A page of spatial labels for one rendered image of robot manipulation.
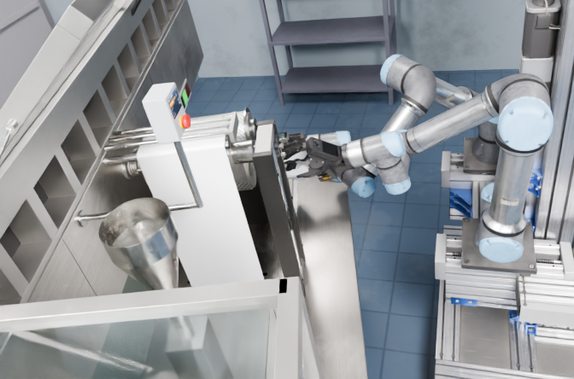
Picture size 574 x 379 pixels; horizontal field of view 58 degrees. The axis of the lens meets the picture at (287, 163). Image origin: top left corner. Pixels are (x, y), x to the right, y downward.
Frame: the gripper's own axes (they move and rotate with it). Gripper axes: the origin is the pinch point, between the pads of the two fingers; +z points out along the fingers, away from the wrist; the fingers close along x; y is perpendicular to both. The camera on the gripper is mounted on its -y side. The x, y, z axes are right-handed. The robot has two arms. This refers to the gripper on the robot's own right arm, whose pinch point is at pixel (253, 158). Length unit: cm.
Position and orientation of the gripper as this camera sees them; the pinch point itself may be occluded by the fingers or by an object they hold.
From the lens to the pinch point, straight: 188.6
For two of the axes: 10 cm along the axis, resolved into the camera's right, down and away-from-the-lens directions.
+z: -9.8, 1.3, 1.2
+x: -0.2, 6.0, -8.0
